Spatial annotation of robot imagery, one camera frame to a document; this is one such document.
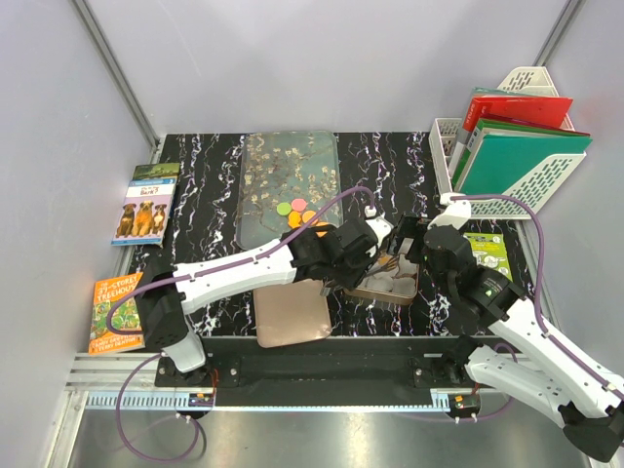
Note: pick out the white file organizer rack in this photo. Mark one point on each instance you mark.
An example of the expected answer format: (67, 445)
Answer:
(448, 140)

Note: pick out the floral blue serving tray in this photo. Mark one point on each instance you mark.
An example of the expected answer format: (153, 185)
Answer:
(278, 168)

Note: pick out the dog picture book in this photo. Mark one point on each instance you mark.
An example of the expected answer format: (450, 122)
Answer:
(145, 212)

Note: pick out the green round cookie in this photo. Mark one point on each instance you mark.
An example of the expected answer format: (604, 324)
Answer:
(284, 209)

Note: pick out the orange flower-shaped cookie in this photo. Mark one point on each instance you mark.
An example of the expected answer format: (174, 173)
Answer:
(294, 219)

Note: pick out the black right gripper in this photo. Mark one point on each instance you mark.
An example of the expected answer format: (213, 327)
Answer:
(409, 226)

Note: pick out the rose gold tin lid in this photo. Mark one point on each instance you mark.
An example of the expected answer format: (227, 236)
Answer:
(291, 314)

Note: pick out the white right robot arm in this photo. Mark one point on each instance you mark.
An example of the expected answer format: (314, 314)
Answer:
(581, 396)

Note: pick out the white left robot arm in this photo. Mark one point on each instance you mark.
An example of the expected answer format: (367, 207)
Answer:
(165, 295)

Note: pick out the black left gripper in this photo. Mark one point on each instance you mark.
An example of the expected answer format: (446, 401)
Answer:
(353, 280)

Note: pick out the orange round striped cookie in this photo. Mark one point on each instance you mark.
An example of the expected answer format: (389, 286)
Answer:
(322, 228)

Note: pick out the red folder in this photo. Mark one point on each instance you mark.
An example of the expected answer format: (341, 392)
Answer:
(549, 111)

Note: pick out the orange treehouse book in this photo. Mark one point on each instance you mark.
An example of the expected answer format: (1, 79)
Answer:
(125, 318)

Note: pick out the pink round cookie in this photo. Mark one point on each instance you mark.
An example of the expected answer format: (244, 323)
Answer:
(298, 205)

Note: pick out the rose gold tin box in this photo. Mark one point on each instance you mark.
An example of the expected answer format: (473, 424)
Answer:
(397, 286)

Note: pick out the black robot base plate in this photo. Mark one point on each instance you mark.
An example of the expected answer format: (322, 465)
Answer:
(337, 373)

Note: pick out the green comic booklet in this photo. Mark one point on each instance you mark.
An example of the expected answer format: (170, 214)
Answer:
(489, 251)

